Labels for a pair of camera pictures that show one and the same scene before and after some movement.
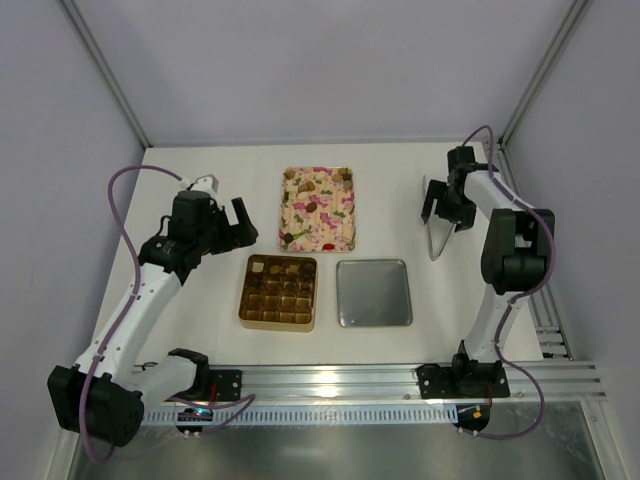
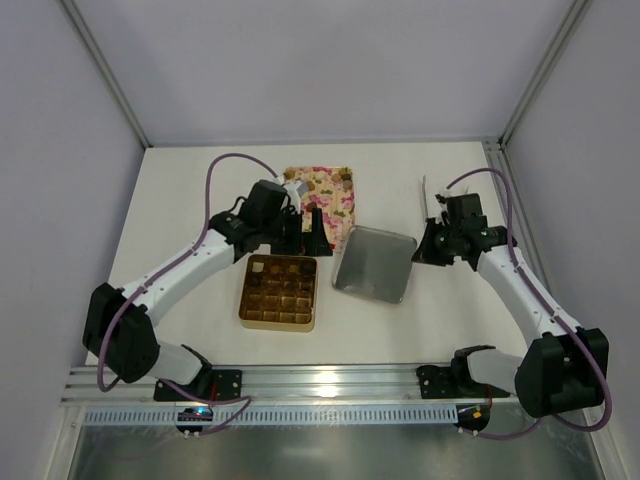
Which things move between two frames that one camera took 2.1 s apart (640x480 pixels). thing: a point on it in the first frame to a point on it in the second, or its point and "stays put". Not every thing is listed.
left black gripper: (230, 230) to (304, 242)
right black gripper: (447, 208) to (428, 243)
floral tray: (317, 209) stays put
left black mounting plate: (228, 384) stays put
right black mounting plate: (464, 379) stays put
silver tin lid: (373, 292) to (375, 263)
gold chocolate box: (282, 297) stays put
